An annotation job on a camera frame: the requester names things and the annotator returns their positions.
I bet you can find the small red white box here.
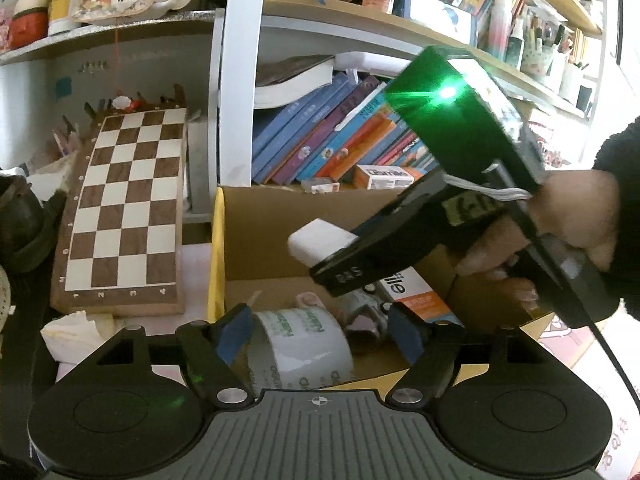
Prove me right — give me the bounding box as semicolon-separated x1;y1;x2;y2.
300;178;342;195

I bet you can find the black cup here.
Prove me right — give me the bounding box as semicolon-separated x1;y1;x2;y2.
575;82;596;113

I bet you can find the person's right hand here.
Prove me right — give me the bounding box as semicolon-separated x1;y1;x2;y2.
457;169;622;307

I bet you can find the cup of pens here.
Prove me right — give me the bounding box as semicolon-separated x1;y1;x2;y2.
520;20;566;81

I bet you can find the pink printed table mat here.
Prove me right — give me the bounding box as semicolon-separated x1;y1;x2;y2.
177;242;640;480

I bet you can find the crumpled white tissue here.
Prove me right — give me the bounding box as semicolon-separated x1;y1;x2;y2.
40;310;120;365

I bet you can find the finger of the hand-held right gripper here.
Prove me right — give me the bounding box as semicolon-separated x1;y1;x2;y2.
309;171;462;298

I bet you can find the grey metal panel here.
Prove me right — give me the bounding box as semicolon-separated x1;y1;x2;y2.
186;119;217;215

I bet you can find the small red white figurine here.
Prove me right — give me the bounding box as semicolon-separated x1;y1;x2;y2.
112;91;147;113

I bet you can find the stack of colourful books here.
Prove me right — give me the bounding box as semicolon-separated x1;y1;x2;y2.
251;71;442;187

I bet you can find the blue white box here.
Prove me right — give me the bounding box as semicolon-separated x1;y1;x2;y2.
404;0;477;47

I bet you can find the person's right forearm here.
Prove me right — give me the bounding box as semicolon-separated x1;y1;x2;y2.
590;117;640;322

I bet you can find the orange white product box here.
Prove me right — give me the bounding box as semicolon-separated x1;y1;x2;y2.
376;265;465;327
352;163;417;191

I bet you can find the cardboard box with yellow flaps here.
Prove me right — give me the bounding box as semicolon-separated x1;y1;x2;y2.
206;185;557;392

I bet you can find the thick grey paperback book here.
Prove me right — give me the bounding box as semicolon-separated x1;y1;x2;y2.
254;54;337;109

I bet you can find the black cable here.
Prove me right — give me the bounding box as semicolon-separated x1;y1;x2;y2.
582;317;640;403

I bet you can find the wooden chessboard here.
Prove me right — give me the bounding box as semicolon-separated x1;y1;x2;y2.
49;106;190;317

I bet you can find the grey shelf board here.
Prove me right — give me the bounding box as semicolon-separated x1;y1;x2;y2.
0;10;223;67

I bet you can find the white shelf frame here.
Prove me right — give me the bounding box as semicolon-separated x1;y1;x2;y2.
209;0;426;223

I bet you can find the white cup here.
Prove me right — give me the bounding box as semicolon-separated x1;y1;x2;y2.
557;57;583;103

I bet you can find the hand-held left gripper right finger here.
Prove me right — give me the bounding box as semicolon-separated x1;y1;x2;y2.
386;303;571;407

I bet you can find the dark hat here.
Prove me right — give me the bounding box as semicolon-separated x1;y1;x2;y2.
0;172;68;275

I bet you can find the white green-print tape roll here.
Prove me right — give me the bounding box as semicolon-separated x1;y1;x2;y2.
246;307;357;392

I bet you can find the white foam block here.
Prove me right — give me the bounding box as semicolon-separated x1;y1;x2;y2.
287;218;360;267

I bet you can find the wooden shelf board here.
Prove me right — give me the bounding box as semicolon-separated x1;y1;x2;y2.
262;0;593;117

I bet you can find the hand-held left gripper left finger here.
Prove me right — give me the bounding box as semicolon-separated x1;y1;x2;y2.
75;304;255;410

